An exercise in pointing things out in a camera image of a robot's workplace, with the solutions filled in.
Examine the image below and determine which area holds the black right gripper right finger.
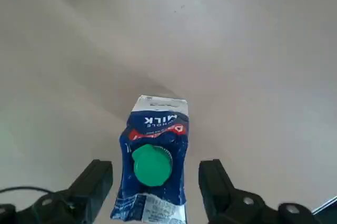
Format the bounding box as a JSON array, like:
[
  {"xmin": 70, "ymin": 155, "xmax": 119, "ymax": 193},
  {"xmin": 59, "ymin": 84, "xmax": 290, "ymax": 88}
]
[{"xmin": 198, "ymin": 159, "xmax": 323, "ymax": 224}]

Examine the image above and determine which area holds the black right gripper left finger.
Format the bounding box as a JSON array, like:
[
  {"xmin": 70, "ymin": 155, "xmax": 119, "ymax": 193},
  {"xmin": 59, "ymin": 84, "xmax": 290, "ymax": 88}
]
[{"xmin": 0, "ymin": 159, "xmax": 114, "ymax": 224}]

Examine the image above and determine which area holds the blue milk carton green cap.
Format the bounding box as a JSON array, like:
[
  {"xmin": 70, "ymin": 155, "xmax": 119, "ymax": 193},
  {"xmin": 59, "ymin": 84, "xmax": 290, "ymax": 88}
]
[{"xmin": 110, "ymin": 94, "xmax": 191, "ymax": 221}]

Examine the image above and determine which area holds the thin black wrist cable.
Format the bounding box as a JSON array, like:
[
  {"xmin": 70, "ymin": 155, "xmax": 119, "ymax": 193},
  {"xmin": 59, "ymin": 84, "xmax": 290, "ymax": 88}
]
[{"xmin": 0, "ymin": 186, "xmax": 52, "ymax": 198}]

